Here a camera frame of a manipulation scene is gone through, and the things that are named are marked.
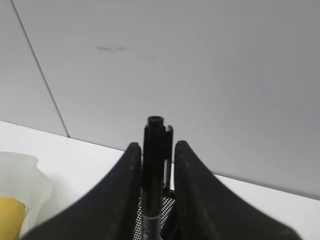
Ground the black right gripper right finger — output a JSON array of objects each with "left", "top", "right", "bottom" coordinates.
[{"left": 174, "top": 140, "right": 301, "bottom": 240}]

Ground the yellow mango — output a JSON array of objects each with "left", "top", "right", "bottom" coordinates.
[{"left": 0, "top": 196, "right": 26, "bottom": 240}]

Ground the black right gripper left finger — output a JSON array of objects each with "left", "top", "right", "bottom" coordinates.
[{"left": 23, "top": 142, "right": 141, "bottom": 240}]

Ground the black marker pen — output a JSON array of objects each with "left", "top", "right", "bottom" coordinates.
[{"left": 139, "top": 115, "right": 175, "bottom": 240}]

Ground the black mesh pen holder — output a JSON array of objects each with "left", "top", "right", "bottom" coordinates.
[{"left": 132, "top": 190, "right": 181, "bottom": 240}]

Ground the pale green wavy plate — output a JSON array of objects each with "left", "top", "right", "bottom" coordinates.
[{"left": 0, "top": 151, "right": 53, "bottom": 239}]

